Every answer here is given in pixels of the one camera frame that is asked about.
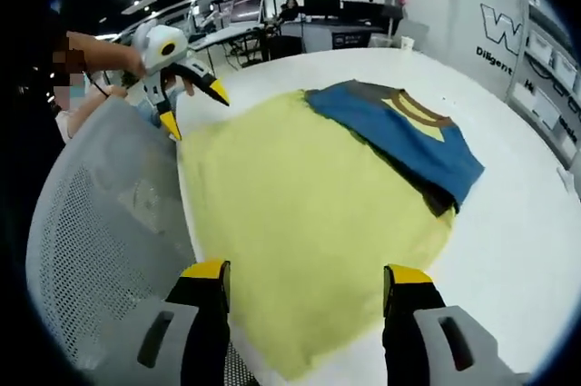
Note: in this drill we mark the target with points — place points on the grey mesh chair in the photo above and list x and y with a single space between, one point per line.
104 231

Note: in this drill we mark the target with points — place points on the dark office desk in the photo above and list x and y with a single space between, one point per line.
347 39

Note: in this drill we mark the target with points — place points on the white crumpled cloth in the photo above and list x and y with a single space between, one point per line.
567 177

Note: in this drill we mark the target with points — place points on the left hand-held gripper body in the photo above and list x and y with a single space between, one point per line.
159 52

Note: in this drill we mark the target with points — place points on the yellow blue grey garment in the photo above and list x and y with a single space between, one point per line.
295 200

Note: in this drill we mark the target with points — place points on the person's left hand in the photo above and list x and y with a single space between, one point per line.
186 86

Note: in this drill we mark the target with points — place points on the white cup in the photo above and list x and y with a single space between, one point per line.
406 43

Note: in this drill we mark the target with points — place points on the person's pink shirt body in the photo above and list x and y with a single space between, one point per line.
75 120

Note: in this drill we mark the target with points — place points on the white curved desk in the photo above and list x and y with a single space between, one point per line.
227 34

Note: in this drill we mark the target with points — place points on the group of white storage bins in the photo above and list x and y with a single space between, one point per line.
542 43

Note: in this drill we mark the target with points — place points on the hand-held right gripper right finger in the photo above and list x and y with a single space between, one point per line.
408 313

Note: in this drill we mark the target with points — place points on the black computer monitor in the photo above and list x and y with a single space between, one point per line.
322 6
363 11

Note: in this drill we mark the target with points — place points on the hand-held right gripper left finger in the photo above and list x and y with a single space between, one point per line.
204 313

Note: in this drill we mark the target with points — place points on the metal shelving unit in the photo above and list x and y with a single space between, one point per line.
522 38

